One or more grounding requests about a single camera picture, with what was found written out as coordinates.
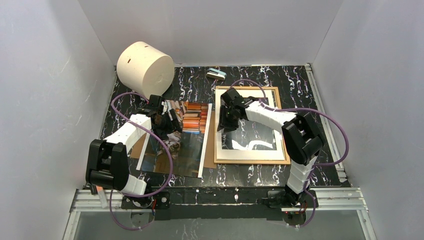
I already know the clear acrylic sheet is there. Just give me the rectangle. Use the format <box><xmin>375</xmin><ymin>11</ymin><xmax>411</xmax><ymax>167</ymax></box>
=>
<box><xmin>221</xmin><ymin>97</ymin><xmax>277</xmax><ymax>152</ymax></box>

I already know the cat and books photo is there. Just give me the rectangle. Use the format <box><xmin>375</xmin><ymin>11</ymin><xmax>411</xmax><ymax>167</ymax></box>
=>
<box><xmin>140</xmin><ymin>100</ymin><xmax>213</xmax><ymax>178</ymax></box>

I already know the light wooden picture frame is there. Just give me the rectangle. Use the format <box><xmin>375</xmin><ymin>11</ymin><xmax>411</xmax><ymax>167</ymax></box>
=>
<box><xmin>213</xmin><ymin>86</ymin><xmax>291</xmax><ymax>166</ymax></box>

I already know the brown backing board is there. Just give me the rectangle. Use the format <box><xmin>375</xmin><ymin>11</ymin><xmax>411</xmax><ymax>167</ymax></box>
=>
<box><xmin>130</xmin><ymin>133</ymin><xmax>217</xmax><ymax>170</ymax></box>

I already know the white mat board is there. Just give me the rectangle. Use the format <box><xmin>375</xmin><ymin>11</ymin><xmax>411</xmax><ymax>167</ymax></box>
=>
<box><xmin>215</xmin><ymin>89</ymin><xmax>286</xmax><ymax>161</ymax></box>

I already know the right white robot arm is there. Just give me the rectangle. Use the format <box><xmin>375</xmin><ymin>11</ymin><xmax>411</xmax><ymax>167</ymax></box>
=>
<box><xmin>217</xmin><ymin>87</ymin><xmax>326</xmax><ymax>199</ymax></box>

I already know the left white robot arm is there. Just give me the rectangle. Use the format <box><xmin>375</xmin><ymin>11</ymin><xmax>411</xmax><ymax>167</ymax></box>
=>
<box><xmin>85</xmin><ymin>94</ymin><xmax>182</xmax><ymax>198</ymax></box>

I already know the teal white stapler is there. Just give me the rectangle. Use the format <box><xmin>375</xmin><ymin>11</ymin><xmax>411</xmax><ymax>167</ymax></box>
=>
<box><xmin>205</xmin><ymin>68</ymin><xmax>227</xmax><ymax>81</ymax></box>

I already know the large white cylinder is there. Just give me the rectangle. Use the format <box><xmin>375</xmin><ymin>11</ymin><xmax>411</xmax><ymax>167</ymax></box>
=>
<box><xmin>116</xmin><ymin>41</ymin><xmax>175</xmax><ymax>98</ymax></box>

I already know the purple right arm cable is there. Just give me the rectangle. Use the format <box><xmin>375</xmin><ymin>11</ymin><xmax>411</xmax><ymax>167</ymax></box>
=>
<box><xmin>230</xmin><ymin>78</ymin><xmax>350</xmax><ymax>228</ymax></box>

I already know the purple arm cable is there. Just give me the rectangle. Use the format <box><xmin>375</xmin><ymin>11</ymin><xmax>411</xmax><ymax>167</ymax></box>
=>
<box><xmin>230</xmin><ymin>78</ymin><xmax>350</xmax><ymax>228</ymax></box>
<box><xmin>108</xmin><ymin>92</ymin><xmax>174</xmax><ymax>231</ymax></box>

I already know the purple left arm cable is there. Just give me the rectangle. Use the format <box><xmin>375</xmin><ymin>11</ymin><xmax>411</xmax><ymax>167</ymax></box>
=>
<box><xmin>108</xmin><ymin>92</ymin><xmax>174</xmax><ymax>231</ymax></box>

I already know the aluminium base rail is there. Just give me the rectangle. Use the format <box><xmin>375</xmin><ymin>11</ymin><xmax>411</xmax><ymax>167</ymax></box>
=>
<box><xmin>63</xmin><ymin>187</ymin><xmax>376</xmax><ymax>240</ymax></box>

